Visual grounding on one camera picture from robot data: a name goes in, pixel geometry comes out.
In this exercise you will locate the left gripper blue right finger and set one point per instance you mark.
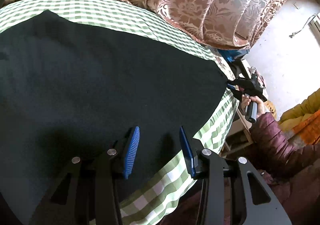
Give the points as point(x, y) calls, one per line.
point(230, 187)

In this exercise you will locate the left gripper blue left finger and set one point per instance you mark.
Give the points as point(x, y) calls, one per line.
point(100, 179)

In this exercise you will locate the black pants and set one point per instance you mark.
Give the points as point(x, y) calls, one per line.
point(69, 91)

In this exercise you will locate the maroon jacket forearm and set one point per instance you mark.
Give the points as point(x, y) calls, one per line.
point(284, 159)

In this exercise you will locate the person's right hand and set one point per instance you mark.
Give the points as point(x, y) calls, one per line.
point(261, 109)

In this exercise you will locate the floral mattress edge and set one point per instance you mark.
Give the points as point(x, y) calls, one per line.
point(222, 64)

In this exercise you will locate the blue bag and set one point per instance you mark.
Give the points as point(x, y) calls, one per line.
point(232, 55)

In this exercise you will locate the green white checkered bedsheet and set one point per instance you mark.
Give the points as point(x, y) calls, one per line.
point(161, 194)

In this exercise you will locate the wooden stool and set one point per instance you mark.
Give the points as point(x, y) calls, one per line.
point(238, 136)

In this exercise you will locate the yellow orange blanket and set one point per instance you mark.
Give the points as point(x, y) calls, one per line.
point(301, 123)

